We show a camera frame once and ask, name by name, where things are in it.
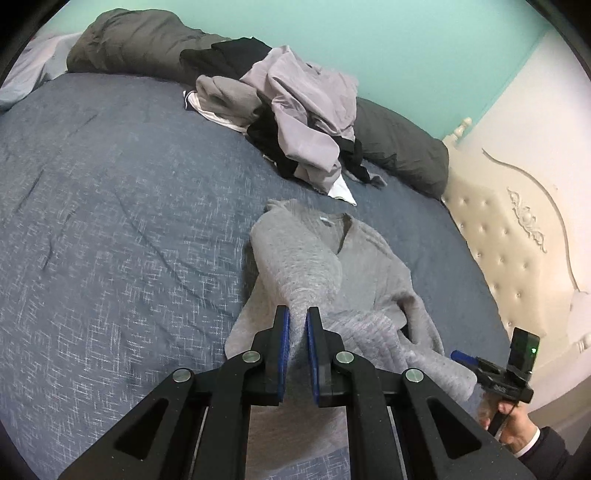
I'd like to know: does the person's right forearm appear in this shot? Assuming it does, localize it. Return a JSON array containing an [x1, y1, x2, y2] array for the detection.
[[514, 426, 574, 480]]

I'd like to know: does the cream tufted headboard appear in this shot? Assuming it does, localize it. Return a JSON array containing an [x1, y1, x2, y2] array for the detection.
[[441, 115, 591, 416]]

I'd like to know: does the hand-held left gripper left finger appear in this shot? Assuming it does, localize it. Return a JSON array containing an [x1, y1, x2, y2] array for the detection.
[[58, 305, 291, 480]]

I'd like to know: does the black garment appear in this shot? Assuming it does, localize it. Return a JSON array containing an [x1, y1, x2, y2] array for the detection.
[[247, 108, 387, 190], [180, 39, 274, 80]]

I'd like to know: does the white garment with dark trim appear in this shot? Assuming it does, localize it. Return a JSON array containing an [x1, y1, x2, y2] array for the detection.
[[184, 90, 250, 136]]

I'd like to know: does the person's right hand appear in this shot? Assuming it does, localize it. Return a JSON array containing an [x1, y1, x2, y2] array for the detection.
[[480, 398, 539, 456]]

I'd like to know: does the blue patterned bedspread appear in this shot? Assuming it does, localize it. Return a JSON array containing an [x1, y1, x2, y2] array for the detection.
[[0, 71, 513, 480]]

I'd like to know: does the grey knit sweater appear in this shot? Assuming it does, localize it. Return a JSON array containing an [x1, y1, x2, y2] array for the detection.
[[225, 198, 478, 467]]

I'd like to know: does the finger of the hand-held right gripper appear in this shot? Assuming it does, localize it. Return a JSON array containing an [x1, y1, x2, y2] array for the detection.
[[451, 350, 481, 370]]

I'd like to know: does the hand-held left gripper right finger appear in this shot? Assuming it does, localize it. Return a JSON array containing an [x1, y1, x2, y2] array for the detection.
[[307, 306, 539, 480]]

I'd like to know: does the white cloth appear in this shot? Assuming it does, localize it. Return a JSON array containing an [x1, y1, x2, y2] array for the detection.
[[329, 178, 358, 206]]

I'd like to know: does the grey sweatshirt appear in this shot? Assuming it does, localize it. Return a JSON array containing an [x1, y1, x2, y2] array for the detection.
[[194, 75, 266, 127]]

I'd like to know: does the light blue bed sheet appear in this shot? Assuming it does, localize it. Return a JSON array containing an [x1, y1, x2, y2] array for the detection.
[[0, 32, 84, 112]]

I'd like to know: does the pile of clothes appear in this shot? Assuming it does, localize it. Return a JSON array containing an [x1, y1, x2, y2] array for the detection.
[[240, 45, 361, 197]]

